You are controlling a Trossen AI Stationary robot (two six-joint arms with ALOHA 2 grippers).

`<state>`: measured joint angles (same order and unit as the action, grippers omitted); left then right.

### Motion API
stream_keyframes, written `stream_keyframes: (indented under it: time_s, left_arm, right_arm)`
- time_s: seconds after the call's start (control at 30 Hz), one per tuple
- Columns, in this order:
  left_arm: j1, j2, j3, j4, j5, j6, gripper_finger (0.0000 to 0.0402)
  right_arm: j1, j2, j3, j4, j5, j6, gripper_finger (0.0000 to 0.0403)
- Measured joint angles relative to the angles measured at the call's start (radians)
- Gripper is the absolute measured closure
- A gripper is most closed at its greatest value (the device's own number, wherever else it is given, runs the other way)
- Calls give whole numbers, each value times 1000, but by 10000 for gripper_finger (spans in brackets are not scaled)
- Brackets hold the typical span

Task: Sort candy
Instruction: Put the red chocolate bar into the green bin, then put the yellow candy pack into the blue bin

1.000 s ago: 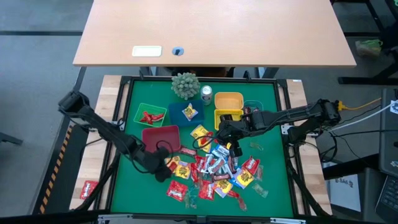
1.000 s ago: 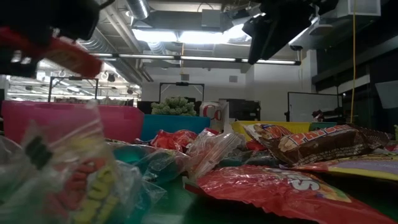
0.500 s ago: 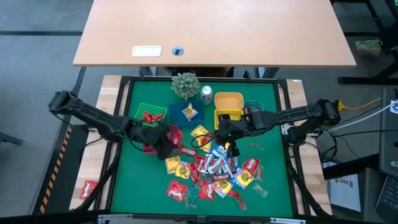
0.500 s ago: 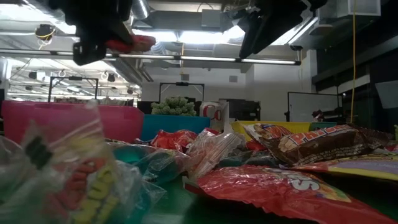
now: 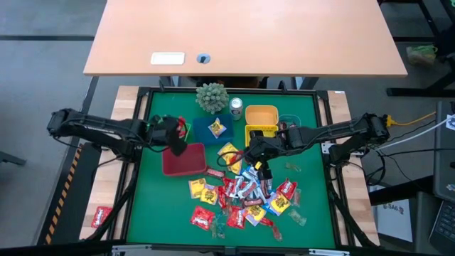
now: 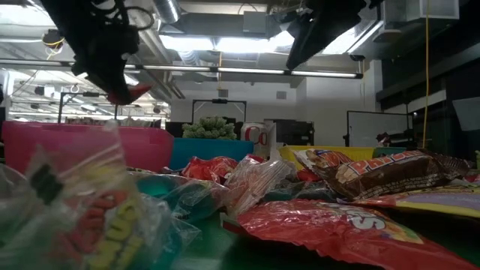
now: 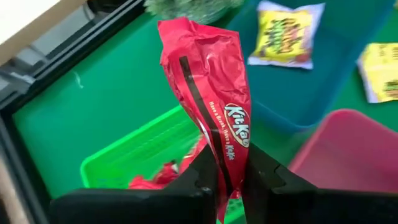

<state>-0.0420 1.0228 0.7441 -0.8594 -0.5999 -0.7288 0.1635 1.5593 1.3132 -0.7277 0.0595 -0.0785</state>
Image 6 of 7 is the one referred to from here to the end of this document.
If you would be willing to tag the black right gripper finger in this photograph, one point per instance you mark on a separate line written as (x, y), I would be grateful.
(315, 33)

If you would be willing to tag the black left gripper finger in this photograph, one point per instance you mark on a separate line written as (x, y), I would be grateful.
(108, 82)

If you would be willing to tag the red Skittles packet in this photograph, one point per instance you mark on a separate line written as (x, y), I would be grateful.
(138, 90)
(337, 232)

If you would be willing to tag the blue plastic bin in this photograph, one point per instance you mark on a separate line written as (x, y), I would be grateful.
(210, 150)

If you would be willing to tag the clear teal candy wrapper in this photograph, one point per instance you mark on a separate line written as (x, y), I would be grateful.
(161, 187)

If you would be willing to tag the white red candy bar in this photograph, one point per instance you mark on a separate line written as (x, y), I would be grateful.
(318, 157)

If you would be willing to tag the red candy packet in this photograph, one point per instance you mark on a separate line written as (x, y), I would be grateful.
(210, 168)

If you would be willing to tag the clear gummy candy wrapper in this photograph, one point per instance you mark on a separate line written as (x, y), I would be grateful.
(105, 225)

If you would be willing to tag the yellow purple candy packet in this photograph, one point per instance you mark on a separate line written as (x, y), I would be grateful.
(442, 200)

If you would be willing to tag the pink plastic bin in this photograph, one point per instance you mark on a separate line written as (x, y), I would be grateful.
(142, 146)

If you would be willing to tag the black cabinet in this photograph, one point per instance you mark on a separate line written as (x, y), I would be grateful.
(296, 133)

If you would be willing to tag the artificial green plant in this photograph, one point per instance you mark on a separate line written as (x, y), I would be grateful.
(210, 127)

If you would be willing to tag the silver Diet Coke can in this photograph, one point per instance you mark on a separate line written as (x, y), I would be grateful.
(255, 137)

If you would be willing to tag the yellow plastic basket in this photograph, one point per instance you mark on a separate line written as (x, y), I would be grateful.
(360, 152)

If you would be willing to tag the small teal plastic bin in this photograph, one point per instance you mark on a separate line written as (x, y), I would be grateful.
(384, 152)

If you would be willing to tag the brown PayDay bar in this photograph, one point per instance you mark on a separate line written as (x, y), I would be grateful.
(390, 180)

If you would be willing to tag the black stand frame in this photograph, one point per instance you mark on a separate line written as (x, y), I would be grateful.
(90, 94)
(219, 101)

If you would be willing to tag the black ceiling camera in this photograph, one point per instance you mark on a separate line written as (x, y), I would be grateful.
(52, 38)

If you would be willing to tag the silver ventilation duct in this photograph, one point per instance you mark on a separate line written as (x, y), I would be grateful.
(167, 9)

